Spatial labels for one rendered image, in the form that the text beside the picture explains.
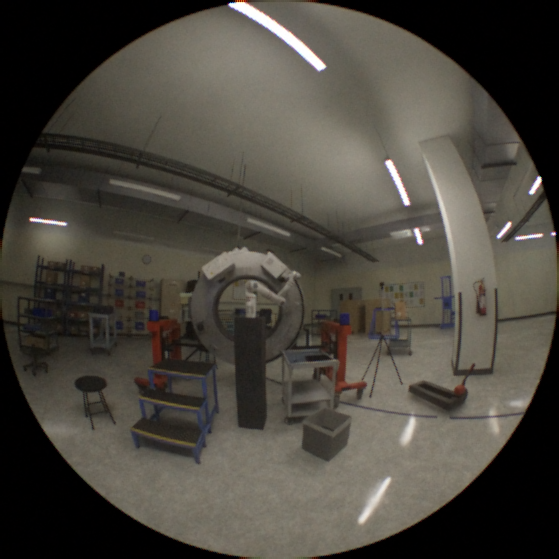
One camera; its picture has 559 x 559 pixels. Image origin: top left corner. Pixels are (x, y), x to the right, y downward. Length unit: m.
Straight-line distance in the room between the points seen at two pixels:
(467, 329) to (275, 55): 4.62
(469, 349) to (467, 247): 1.55
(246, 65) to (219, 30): 0.69
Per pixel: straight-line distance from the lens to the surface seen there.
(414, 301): 10.26
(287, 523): 1.34
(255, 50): 3.11
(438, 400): 2.44
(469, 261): 3.47
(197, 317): 2.44
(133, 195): 5.11
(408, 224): 6.57
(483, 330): 3.51
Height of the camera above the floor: 1.21
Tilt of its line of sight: 8 degrees up
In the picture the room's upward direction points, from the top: straight up
